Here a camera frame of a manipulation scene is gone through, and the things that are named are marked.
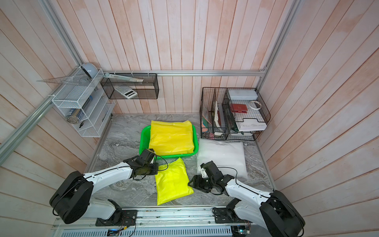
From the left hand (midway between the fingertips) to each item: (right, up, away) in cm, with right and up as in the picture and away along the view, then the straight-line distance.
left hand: (156, 171), depth 88 cm
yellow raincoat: (+7, +20, +7) cm, 22 cm away
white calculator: (-23, +51, +9) cm, 57 cm away
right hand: (+21, -6, -6) cm, 23 cm away
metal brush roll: (-42, +32, -12) cm, 54 cm away
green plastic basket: (-10, +16, +7) cm, 20 cm away
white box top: (+56, +50, +13) cm, 76 cm away
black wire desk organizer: (+54, +39, +30) cm, 73 cm away
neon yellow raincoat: (+10, -4, -6) cm, 13 cm away
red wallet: (+52, +39, +4) cm, 65 cm away
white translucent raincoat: (+46, +8, +5) cm, 47 cm away
